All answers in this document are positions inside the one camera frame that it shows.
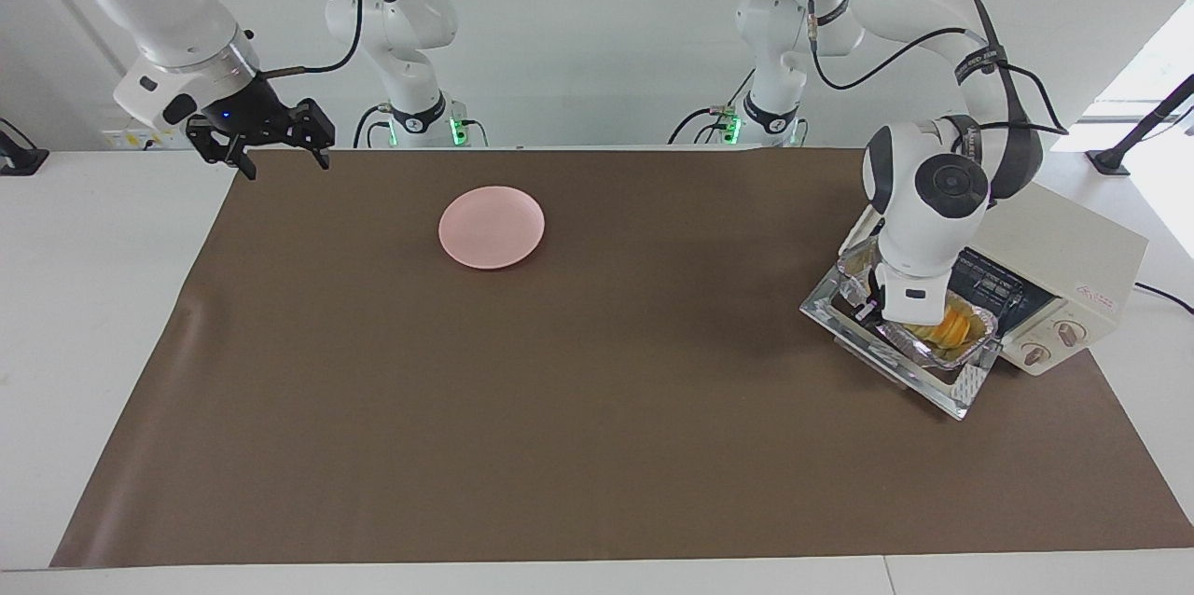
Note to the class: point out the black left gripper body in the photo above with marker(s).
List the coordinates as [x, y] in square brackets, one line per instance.
[875, 283]

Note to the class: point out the aluminium foil tray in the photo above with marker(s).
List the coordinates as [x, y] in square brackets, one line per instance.
[919, 345]

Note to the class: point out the black table clamp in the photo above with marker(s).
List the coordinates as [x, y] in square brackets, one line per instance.
[19, 159]

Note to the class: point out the golden bread roll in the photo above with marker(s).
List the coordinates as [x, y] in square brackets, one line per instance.
[953, 329]

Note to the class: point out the pink round plate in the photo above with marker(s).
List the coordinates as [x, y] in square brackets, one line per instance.
[492, 228]

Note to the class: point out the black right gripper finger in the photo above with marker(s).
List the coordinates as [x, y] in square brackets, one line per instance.
[213, 133]
[312, 121]

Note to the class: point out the glass oven door chrome frame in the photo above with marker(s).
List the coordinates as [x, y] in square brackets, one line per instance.
[942, 390]

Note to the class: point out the black camera stand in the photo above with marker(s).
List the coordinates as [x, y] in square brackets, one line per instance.
[1110, 159]

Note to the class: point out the white wall socket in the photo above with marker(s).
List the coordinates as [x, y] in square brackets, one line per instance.
[140, 140]

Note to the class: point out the cream oven knob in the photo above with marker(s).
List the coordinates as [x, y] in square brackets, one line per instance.
[1035, 354]
[1067, 333]

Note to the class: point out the white toaster oven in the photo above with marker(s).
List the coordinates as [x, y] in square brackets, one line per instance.
[1073, 250]

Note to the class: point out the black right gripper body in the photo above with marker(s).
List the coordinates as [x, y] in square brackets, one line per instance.
[242, 110]

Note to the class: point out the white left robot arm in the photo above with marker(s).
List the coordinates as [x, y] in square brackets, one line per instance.
[923, 231]

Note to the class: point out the brown table mat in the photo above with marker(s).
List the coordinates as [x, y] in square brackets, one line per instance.
[560, 390]

